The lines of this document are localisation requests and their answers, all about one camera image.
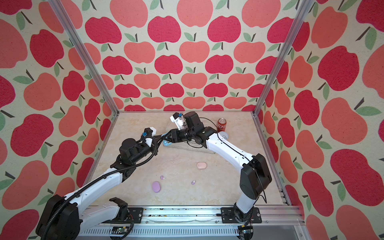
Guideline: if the aluminium frame post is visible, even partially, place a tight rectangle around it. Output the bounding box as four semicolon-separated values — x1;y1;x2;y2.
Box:
48;0;119;117
252;0;315;118

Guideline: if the purple earbud charging case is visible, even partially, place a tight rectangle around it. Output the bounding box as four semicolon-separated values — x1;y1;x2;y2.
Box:
152;181;161;193

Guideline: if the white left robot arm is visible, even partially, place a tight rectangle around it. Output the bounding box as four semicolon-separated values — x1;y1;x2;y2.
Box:
36;136;163;240

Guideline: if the left aluminium frame post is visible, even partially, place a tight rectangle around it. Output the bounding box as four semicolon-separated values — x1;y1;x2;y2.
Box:
48;0;119;117

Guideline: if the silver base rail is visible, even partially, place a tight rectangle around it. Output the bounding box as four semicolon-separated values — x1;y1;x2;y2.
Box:
78;205;310;240

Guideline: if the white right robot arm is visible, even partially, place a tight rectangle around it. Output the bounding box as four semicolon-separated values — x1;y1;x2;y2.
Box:
164;112;272;224

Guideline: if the pink earbud charging case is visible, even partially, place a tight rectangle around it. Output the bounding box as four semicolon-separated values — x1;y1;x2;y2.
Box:
197;162;208;170

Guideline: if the black corrugated cable conduit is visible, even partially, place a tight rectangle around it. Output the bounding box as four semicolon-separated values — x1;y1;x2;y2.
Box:
40;136;160;240

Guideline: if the red cola can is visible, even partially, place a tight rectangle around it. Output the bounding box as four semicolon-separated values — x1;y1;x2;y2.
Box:
217;118;227;132

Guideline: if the yellow can white lid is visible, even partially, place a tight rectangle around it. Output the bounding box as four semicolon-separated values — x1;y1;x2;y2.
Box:
219;131;229;140

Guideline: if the blue earbud charging case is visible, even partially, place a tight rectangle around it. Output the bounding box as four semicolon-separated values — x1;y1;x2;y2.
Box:
162;133;173;147

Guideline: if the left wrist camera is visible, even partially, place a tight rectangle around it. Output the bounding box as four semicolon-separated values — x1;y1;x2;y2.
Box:
141;127;157;141

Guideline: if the right aluminium frame post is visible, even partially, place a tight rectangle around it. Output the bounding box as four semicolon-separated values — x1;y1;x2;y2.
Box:
252;0;315;118

